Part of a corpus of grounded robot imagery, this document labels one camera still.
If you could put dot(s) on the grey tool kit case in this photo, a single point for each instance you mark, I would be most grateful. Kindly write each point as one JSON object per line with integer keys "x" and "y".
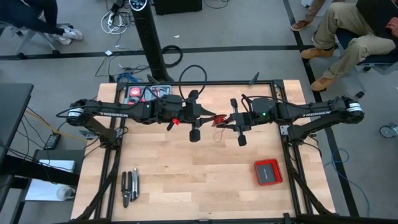
{"x": 127, "y": 93}

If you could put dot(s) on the black power adapter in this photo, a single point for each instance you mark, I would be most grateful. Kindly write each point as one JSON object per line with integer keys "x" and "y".
{"x": 52, "y": 141}

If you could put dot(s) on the grey chair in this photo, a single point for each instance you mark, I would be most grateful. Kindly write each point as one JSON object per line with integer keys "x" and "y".
{"x": 28, "y": 37}

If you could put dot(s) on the clear plastic cup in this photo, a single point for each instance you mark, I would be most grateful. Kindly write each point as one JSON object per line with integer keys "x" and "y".
{"x": 66, "y": 193}

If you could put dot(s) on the red square tray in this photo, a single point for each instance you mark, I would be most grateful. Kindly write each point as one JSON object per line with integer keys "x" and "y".
{"x": 271, "y": 183}

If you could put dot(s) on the dark grey rectangular block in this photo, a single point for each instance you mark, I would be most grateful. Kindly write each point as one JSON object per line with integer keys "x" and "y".
{"x": 266, "y": 173}

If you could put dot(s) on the small red box cutter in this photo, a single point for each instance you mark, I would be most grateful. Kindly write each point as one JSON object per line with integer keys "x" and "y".
{"x": 132, "y": 101}

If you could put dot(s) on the black tower fan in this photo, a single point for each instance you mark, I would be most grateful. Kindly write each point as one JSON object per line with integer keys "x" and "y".
{"x": 149, "y": 37}

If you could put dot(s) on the office chair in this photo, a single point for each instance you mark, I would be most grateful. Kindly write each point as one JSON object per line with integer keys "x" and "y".
{"x": 373, "y": 59}

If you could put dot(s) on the black floor box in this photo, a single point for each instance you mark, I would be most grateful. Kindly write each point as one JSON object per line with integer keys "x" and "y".
{"x": 177, "y": 6}

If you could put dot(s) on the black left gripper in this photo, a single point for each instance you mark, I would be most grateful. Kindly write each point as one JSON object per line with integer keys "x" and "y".
{"x": 194, "y": 113}

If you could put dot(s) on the grey caster wheel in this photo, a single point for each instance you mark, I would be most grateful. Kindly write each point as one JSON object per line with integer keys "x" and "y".
{"x": 387, "y": 131}

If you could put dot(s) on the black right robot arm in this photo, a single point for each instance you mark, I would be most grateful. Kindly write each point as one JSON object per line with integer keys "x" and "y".
{"x": 311, "y": 112}

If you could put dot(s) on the white power strip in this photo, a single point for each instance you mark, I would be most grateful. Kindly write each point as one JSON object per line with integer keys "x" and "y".
{"x": 110, "y": 19}

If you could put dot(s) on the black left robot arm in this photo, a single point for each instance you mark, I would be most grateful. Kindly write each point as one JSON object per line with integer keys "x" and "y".
{"x": 102, "y": 110}

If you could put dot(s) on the black desk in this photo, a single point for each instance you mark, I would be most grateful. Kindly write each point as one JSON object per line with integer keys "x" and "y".
{"x": 14, "y": 105}

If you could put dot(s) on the red tape measure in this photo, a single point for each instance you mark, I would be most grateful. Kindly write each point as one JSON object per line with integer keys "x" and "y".
{"x": 135, "y": 92}

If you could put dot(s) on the black angled bracket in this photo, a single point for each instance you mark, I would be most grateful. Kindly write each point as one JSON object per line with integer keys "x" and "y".
{"x": 153, "y": 80}
{"x": 254, "y": 79}

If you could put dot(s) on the person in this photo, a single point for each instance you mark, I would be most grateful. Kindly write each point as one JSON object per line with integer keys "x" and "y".
{"x": 314, "y": 9}
{"x": 342, "y": 18}
{"x": 31, "y": 15}

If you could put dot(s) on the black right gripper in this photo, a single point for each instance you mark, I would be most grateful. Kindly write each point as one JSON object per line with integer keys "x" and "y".
{"x": 242, "y": 121}

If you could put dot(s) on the black laptop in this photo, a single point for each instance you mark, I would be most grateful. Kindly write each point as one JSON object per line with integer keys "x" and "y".
{"x": 373, "y": 12}

